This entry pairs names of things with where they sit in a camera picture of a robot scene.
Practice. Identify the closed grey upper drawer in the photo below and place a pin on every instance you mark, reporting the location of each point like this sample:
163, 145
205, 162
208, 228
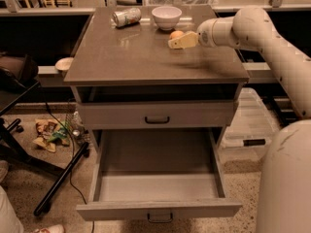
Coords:
156, 115

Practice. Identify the white ceramic bowl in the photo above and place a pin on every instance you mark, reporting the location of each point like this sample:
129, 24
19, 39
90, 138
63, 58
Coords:
166, 17

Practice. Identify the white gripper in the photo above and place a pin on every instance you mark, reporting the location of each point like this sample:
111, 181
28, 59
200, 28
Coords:
204, 35

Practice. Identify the lying drink can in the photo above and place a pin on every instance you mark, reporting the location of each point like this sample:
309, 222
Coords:
126, 17

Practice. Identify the open grey drawer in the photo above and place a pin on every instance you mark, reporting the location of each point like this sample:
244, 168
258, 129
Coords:
158, 175

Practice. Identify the grey drawer cabinet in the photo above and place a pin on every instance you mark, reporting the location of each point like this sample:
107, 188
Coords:
135, 65

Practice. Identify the person leg white trousers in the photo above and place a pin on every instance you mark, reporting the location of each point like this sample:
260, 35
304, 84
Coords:
10, 223

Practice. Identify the orange fruit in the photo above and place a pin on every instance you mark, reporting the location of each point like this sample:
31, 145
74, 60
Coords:
175, 34

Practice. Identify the plastic water bottle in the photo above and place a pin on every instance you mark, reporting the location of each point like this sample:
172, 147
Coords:
77, 128

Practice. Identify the small round side bowl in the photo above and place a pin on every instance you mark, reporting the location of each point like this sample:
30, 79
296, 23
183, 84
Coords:
64, 64

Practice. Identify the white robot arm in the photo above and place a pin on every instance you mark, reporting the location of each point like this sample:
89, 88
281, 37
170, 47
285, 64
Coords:
285, 185

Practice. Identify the clear plastic storage bin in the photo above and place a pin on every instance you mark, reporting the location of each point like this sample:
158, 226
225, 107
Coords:
251, 132

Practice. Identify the snack bag pile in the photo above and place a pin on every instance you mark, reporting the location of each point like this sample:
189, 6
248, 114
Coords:
49, 133

